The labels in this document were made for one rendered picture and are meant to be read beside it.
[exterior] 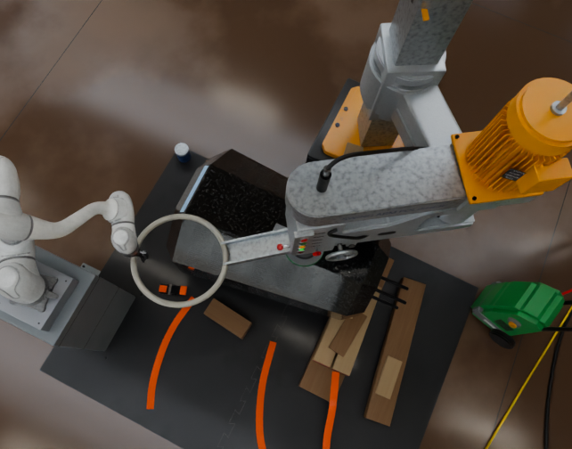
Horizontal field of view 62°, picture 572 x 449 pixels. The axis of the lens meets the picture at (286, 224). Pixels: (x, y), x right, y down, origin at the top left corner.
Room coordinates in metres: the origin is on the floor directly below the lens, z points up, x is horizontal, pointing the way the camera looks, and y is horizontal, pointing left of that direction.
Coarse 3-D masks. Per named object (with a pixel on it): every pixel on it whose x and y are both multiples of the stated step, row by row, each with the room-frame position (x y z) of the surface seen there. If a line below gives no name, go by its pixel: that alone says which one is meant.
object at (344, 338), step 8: (352, 320) 0.36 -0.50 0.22; (360, 320) 0.37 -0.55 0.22; (344, 328) 0.31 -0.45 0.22; (352, 328) 0.31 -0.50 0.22; (360, 328) 0.32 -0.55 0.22; (336, 336) 0.25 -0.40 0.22; (344, 336) 0.26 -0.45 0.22; (352, 336) 0.26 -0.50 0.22; (336, 344) 0.20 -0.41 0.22; (344, 344) 0.21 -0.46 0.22; (336, 352) 0.15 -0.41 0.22; (344, 352) 0.16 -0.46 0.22
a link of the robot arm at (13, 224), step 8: (0, 200) 0.45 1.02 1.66; (8, 200) 0.46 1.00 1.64; (16, 200) 0.48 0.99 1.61; (0, 208) 0.43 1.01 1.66; (8, 208) 0.43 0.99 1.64; (16, 208) 0.44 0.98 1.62; (0, 216) 0.40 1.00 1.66; (8, 216) 0.41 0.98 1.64; (16, 216) 0.42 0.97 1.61; (24, 216) 0.43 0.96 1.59; (0, 224) 0.37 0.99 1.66; (8, 224) 0.38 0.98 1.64; (16, 224) 0.39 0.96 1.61; (24, 224) 0.40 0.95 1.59; (0, 232) 0.35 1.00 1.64; (8, 232) 0.35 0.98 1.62; (16, 232) 0.36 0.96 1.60; (24, 232) 0.37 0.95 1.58; (8, 240) 0.34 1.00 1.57; (16, 240) 0.34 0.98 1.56
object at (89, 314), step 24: (48, 264) 0.39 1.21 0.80; (72, 264) 0.40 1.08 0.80; (96, 288) 0.31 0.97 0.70; (0, 312) 0.11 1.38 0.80; (72, 312) 0.16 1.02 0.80; (96, 312) 0.19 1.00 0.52; (120, 312) 0.24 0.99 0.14; (48, 336) 0.03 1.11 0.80; (72, 336) 0.04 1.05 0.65; (96, 336) 0.07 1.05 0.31
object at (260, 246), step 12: (240, 240) 0.61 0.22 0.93; (252, 240) 0.62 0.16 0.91; (264, 240) 0.63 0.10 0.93; (276, 240) 0.63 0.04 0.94; (288, 240) 0.63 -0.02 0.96; (228, 252) 0.55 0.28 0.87; (240, 252) 0.56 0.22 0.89; (252, 252) 0.56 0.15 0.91; (264, 252) 0.56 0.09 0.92; (276, 252) 0.56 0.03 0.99; (288, 252) 0.56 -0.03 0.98; (228, 264) 0.48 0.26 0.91
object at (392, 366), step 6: (390, 360) 0.15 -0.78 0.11; (396, 360) 0.16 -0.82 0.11; (384, 366) 0.11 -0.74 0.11; (390, 366) 0.11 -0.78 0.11; (396, 366) 0.12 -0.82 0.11; (384, 372) 0.07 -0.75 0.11; (390, 372) 0.07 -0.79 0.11; (396, 372) 0.08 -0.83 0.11; (384, 378) 0.04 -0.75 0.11; (390, 378) 0.04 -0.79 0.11; (396, 378) 0.05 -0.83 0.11; (378, 384) -0.01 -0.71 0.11; (384, 384) 0.00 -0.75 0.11; (390, 384) 0.00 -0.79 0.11; (378, 390) -0.04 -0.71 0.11; (384, 390) -0.04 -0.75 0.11; (390, 390) -0.03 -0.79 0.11; (384, 396) -0.08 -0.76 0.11; (390, 396) -0.07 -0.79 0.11
